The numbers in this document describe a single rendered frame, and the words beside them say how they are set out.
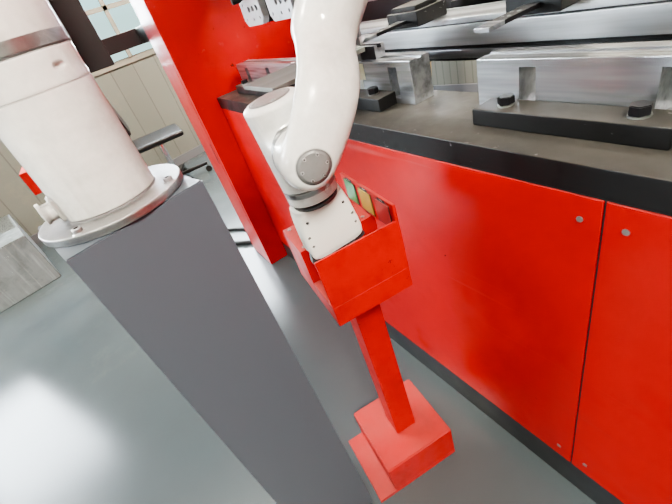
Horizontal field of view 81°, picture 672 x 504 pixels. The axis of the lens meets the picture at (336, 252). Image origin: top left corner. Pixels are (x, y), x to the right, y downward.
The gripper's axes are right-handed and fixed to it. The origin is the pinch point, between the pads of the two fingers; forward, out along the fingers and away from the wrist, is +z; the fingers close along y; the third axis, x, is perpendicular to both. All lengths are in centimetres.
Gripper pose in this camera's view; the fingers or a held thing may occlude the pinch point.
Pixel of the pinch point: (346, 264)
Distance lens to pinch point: 71.3
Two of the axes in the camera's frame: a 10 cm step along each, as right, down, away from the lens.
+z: 3.5, 7.4, 5.8
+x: 4.2, 4.3, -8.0
